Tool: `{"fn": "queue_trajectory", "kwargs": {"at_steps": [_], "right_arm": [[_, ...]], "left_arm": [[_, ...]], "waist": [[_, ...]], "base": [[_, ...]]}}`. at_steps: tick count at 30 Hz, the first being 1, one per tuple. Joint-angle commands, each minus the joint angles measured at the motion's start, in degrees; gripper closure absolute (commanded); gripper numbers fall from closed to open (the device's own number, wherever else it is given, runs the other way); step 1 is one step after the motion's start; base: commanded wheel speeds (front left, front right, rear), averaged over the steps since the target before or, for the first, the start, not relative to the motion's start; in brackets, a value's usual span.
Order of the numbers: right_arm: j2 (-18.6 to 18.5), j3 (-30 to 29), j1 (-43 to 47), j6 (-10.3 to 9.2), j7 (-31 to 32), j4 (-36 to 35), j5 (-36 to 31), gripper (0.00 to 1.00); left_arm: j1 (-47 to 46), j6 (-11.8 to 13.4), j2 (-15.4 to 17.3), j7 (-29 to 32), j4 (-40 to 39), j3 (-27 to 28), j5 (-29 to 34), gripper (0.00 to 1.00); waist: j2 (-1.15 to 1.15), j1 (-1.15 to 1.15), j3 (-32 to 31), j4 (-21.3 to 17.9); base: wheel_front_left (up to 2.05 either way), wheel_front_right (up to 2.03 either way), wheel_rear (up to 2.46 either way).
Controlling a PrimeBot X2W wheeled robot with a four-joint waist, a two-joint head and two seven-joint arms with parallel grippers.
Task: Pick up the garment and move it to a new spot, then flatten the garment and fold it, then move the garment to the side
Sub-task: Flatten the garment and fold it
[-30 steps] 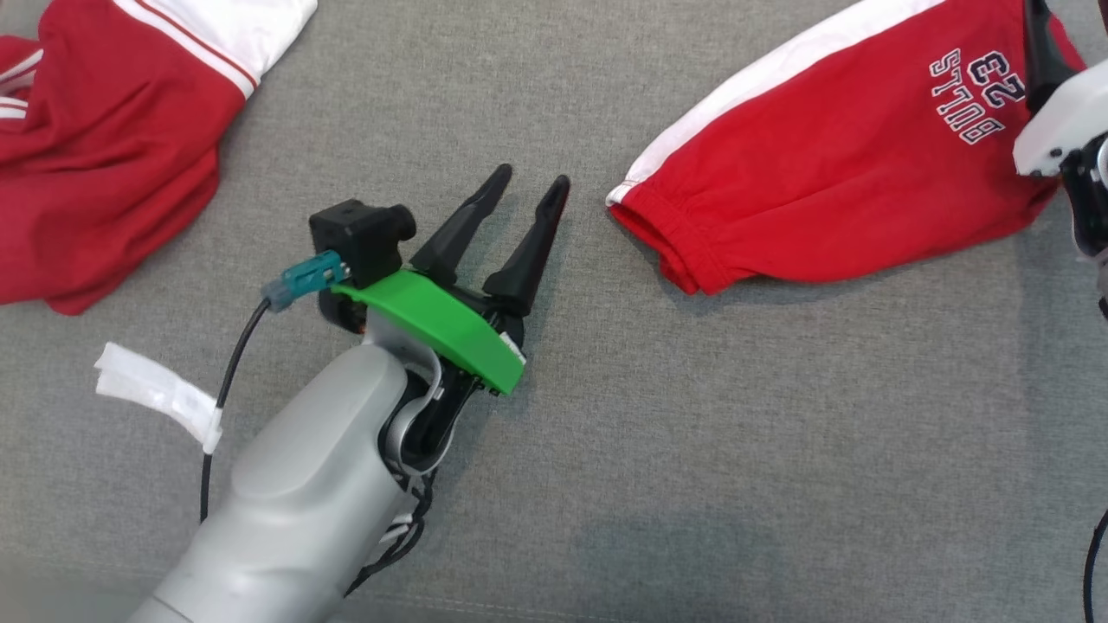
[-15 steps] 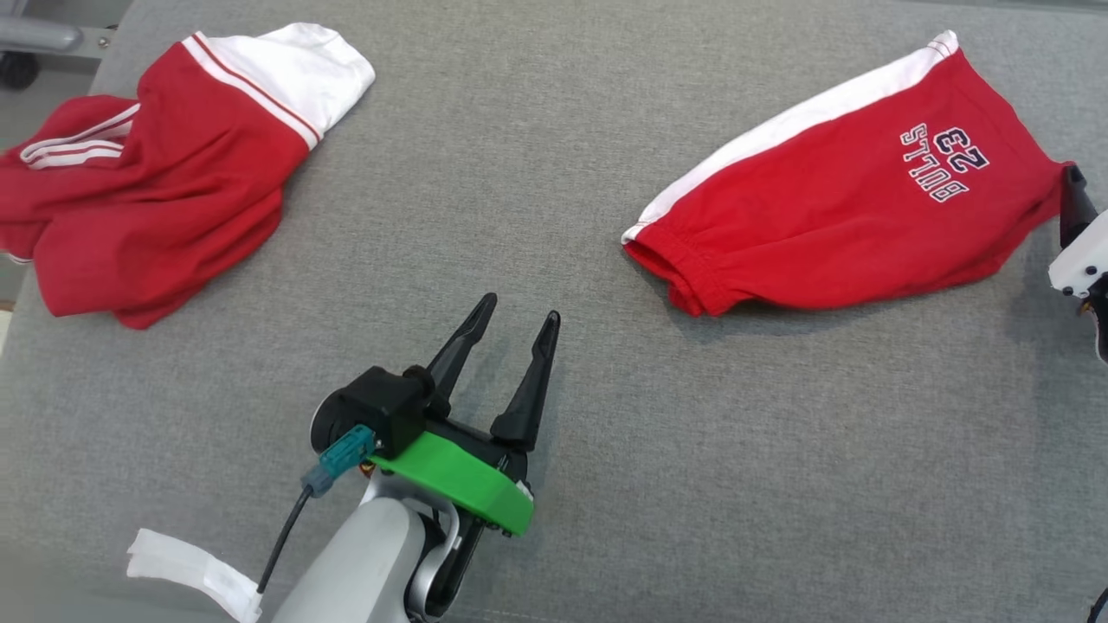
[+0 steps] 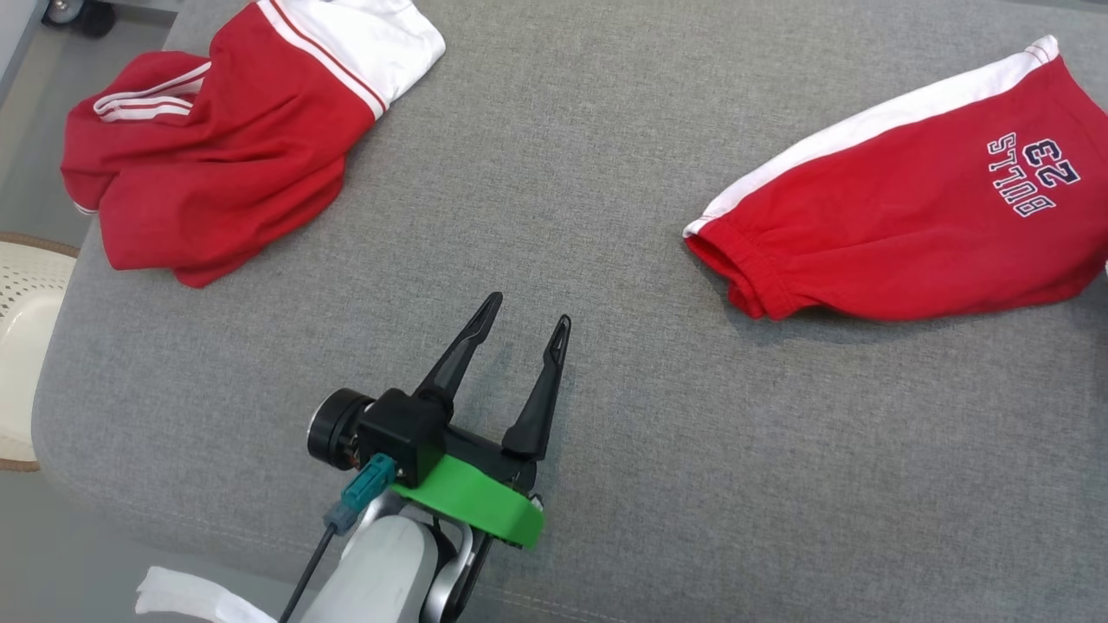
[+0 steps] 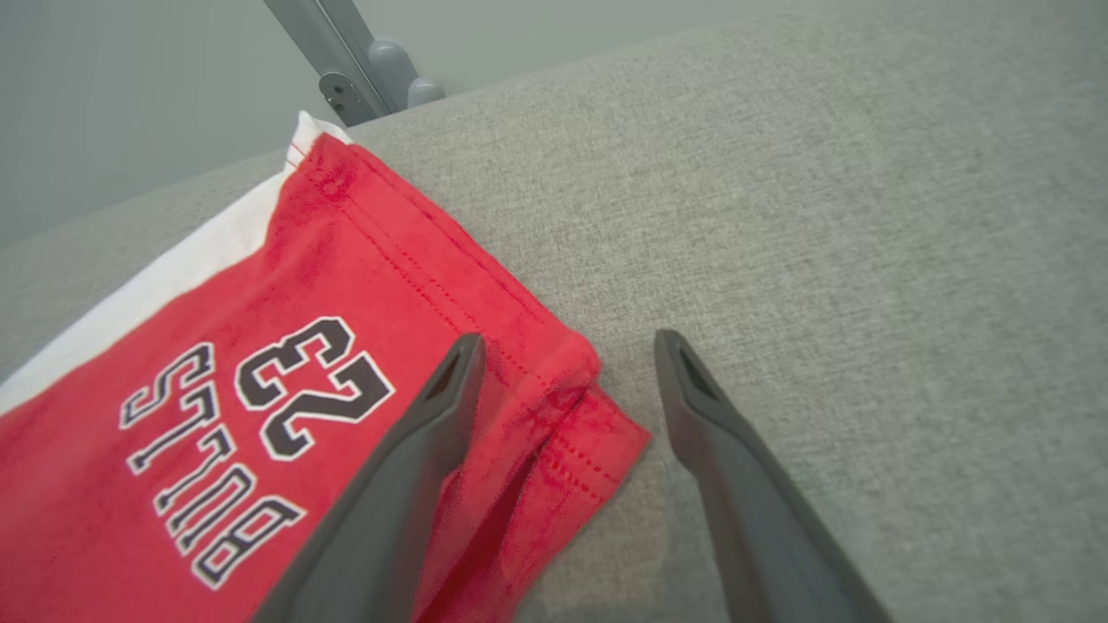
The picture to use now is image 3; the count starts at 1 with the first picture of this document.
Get red shorts white side stripe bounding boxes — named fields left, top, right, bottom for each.
left=681, top=35, right=1108, bottom=324

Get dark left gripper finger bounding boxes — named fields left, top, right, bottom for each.
left=501, top=314, right=572, bottom=461
left=413, top=292, right=505, bottom=416

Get red basketball jersey white sleeves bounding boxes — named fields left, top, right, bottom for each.
left=60, top=0, right=448, bottom=290

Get white woven laundry basket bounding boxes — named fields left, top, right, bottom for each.
left=0, top=231, right=81, bottom=474

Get black caster wheel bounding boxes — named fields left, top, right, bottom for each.
left=42, top=0, right=119, bottom=41

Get white cloth scrap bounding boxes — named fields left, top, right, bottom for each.
left=135, top=565, right=283, bottom=623

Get black left camera cable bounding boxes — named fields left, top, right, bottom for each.
left=276, top=523, right=340, bottom=623

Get grey fabric sofa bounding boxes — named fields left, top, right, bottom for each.
left=30, top=0, right=1108, bottom=623

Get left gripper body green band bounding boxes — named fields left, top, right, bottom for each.
left=390, top=422, right=547, bottom=551

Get teal left camera connector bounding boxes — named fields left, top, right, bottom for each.
left=323, top=453, right=397, bottom=536

